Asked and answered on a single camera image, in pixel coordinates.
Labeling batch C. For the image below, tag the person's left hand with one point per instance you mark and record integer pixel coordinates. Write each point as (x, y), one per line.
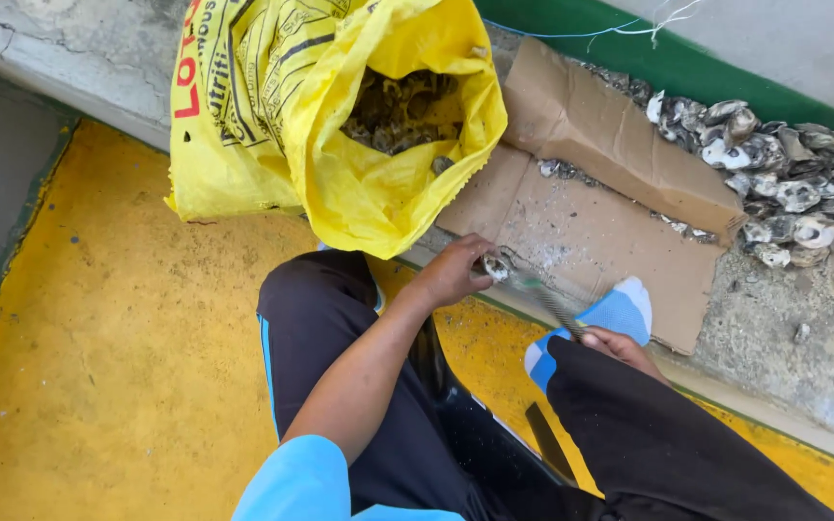
(449, 275)

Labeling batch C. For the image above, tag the person's right hand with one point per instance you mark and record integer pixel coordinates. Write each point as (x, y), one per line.
(614, 343)

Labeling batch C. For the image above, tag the person's left fingers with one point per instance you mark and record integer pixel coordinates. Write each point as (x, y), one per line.
(476, 244)

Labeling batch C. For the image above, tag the person's right fingers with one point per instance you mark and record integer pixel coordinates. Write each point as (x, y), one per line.
(593, 336)

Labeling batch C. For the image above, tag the small grey oyster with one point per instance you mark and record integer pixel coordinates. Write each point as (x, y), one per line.
(495, 267)

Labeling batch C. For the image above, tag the grey metal shucking tool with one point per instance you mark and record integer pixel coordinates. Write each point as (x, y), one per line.
(549, 304)

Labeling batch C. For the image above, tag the blue and white sock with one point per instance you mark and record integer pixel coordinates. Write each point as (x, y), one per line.
(616, 315)

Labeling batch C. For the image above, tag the scattered shell fragments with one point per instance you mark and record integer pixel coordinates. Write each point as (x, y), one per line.
(569, 171)

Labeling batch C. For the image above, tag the brown cardboard sheet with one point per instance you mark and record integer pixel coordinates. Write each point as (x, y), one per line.
(605, 188)

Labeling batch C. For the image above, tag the black trousers with blue stripe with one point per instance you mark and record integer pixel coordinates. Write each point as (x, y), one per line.
(677, 448)

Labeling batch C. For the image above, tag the black plastic stool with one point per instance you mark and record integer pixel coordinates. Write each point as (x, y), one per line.
(482, 441)

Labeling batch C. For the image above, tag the heap of dark oysters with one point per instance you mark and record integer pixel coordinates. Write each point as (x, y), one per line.
(402, 108)

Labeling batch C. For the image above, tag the small grey stone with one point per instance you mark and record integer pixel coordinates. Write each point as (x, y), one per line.
(801, 333)

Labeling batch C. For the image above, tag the yellow printed woven sack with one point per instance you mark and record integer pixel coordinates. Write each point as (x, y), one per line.
(294, 116)

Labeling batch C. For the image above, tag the pile of grey oyster shells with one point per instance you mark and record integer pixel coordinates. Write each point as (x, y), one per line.
(786, 181)

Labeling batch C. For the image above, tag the light blue shirt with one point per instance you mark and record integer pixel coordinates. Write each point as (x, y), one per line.
(301, 481)

